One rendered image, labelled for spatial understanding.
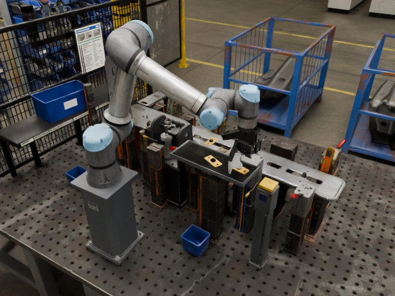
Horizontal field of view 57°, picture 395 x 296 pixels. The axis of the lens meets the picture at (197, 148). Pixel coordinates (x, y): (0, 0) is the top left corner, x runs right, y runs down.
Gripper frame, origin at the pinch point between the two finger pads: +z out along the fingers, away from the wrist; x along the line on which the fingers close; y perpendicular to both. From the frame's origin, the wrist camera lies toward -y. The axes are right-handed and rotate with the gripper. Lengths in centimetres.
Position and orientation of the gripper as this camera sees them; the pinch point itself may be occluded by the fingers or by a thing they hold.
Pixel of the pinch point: (238, 165)
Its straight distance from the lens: 152.9
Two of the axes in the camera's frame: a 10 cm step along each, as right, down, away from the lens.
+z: 0.0, 8.4, 5.5
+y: 7.3, 3.7, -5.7
